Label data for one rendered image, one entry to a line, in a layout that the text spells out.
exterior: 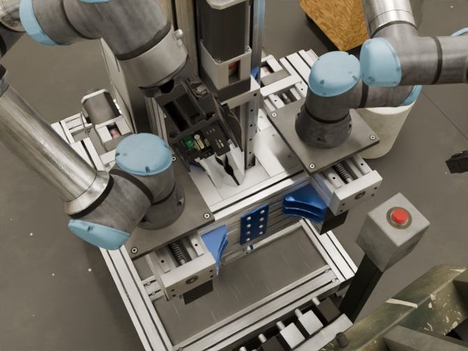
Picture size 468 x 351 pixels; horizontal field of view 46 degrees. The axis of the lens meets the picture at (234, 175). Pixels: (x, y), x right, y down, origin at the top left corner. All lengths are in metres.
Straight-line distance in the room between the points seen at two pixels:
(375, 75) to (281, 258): 1.42
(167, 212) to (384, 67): 0.65
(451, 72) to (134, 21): 0.51
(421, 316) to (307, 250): 0.86
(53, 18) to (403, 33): 0.52
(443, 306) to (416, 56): 0.79
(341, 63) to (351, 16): 1.56
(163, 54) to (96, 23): 0.08
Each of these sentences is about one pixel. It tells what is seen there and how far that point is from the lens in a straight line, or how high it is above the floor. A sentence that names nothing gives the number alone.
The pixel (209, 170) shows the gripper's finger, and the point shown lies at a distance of 0.74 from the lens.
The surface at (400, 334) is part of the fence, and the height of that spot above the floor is 0.94.
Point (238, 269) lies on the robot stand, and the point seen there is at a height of 0.21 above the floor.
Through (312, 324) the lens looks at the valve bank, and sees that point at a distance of 1.54.
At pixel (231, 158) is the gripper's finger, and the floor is 1.59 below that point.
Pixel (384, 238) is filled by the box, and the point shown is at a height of 0.90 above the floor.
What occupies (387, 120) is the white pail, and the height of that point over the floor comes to 0.32.
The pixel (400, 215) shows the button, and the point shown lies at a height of 0.95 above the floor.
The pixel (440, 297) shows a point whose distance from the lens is 1.50.
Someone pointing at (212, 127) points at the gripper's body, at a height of 1.70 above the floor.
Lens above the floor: 2.22
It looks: 58 degrees down
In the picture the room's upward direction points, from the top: straight up
